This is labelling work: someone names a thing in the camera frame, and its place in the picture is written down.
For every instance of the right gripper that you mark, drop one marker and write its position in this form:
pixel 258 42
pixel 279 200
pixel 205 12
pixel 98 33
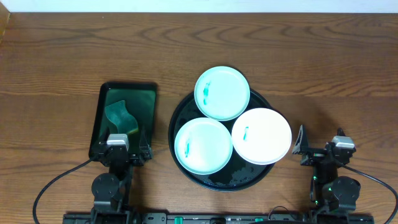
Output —
pixel 301 147

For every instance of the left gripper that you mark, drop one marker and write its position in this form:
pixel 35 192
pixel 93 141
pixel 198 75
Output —
pixel 134 156

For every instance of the green sponge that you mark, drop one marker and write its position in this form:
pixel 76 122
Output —
pixel 118 114

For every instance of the white plate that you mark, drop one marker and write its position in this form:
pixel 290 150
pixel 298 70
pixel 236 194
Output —
pixel 261 136

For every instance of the mint plate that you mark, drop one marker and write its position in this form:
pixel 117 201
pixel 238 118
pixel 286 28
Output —
pixel 222 93
pixel 203 146

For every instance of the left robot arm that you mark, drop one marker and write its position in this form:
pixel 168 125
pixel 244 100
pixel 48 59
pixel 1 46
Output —
pixel 111 189

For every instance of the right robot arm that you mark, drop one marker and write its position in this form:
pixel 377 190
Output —
pixel 335 196

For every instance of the rectangular black tray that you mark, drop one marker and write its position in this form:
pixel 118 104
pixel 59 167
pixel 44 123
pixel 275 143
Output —
pixel 140 102

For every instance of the round black tray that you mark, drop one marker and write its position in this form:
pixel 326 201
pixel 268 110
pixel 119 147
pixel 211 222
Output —
pixel 237 174

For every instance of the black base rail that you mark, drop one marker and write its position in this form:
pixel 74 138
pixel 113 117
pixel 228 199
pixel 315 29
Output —
pixel 162 218

